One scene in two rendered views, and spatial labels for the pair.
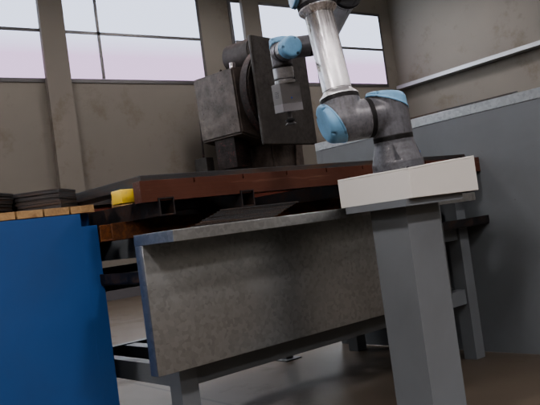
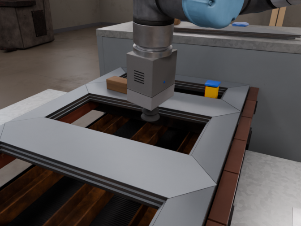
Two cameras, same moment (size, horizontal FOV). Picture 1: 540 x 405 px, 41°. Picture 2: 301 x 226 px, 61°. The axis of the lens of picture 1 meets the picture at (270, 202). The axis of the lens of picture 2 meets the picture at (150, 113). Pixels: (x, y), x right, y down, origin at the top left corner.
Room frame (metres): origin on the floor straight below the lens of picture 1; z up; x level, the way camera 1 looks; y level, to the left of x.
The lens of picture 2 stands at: (2.14, 0.10, 1.27)
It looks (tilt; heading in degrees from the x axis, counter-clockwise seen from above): 26 degrees down; 335
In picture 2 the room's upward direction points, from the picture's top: straight up
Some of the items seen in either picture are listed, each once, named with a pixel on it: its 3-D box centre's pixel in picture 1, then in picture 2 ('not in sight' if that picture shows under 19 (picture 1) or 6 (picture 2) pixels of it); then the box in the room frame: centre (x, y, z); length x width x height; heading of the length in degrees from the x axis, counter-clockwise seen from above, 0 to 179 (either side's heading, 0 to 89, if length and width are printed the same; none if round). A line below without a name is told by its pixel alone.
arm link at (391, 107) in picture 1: (386, 113); not in sight; (2.08, -0.37, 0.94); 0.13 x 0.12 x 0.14; 103
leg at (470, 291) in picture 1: (463, 276); not in sight; (2.98, -0.76, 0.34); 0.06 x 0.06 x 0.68; 40
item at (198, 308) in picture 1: (321, 275); not in sight; (2.33, -0.13, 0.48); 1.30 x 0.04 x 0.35; 130
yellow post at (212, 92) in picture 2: not in sight; (210, 104); (3.01, -0.62, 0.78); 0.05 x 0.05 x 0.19; 40
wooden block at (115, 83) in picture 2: not in sight; (120, 84); (3.21, -0.24, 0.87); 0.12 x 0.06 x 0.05; 31
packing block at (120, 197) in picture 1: (124, 197); not in sight; (2.04, 0.41, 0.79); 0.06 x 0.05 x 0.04; 40
